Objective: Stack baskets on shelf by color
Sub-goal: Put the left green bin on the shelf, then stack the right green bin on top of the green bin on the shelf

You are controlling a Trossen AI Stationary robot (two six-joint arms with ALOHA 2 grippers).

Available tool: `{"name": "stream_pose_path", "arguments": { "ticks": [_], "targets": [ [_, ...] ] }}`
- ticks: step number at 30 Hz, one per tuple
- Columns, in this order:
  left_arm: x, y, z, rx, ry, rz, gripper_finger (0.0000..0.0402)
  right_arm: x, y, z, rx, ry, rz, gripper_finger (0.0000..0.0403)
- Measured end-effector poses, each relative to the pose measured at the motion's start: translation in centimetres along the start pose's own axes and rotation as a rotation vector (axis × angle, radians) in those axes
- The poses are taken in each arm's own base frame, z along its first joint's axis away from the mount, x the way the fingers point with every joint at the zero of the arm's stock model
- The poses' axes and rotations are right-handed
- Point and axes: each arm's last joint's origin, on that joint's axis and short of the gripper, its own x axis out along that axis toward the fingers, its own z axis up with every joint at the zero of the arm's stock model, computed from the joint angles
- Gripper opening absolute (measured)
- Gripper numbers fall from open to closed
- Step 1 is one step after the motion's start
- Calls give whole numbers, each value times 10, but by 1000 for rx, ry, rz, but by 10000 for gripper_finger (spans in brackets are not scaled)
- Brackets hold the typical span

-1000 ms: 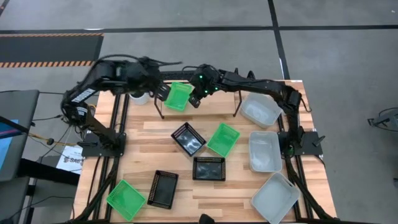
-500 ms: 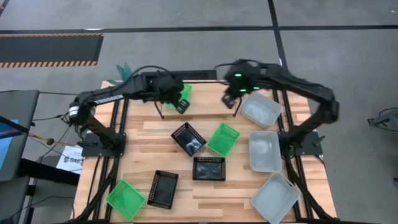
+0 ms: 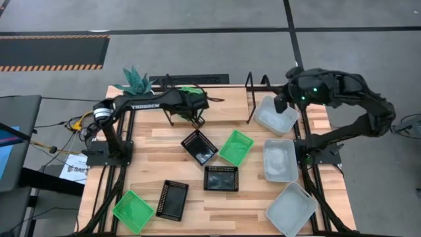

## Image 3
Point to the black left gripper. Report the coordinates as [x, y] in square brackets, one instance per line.
[194, 102]

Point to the blue sheet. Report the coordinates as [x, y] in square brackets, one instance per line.
[5, 154]

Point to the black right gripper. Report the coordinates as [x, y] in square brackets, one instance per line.
[309, 85]

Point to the wooden shelf with black frame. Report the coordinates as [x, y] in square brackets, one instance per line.
[227, 105]

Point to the black cross frame rail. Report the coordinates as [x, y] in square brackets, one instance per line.
[273, 89]

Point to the black slotted plastic basket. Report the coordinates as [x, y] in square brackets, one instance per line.
[199, 148]
[172, 201]
[221, 179]

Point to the green snake plant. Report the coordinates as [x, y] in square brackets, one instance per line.
[135, 84]

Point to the black hazard striped floor mat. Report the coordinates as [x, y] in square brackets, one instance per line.
[49, 51]

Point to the white printed paper sign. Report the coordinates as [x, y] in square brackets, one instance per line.
[74, 169]

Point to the black long slotted bar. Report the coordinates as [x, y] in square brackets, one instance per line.
[197, 79]

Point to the black aluminium frame rail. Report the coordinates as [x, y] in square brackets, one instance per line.
[307, 174]
[122, 174]

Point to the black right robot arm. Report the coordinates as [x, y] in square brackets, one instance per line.
[361, 126]

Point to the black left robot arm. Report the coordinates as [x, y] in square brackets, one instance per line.
[144, 106]

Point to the grey desk top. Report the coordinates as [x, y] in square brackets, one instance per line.
[19, 112]

